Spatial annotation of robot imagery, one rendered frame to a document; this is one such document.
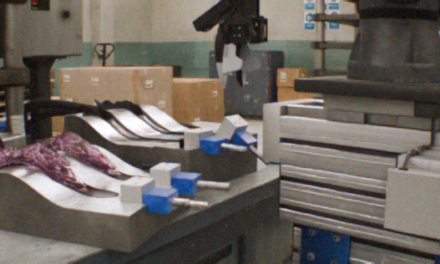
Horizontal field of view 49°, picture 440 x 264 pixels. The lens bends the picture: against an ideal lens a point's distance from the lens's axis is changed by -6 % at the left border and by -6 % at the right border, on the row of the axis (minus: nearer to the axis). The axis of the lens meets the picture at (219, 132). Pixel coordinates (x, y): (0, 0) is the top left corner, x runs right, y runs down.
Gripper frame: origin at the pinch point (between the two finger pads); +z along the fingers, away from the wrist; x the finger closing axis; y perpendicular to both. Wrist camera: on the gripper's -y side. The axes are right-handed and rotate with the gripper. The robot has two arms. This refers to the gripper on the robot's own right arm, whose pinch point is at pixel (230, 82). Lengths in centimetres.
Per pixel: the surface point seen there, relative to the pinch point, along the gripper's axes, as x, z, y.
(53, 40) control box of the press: 17, -12, -85
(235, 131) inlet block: -2.2, 10.4, 2.6
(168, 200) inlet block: -38.6, 14.8, 14.6
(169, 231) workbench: -31.7, 22.7, 8.9
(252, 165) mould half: 6.1, 19.2, 2.1
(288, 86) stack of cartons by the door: 627, 45, -302
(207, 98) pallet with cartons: 402, 47, -296
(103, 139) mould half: -17.8, 12.2, -21.5
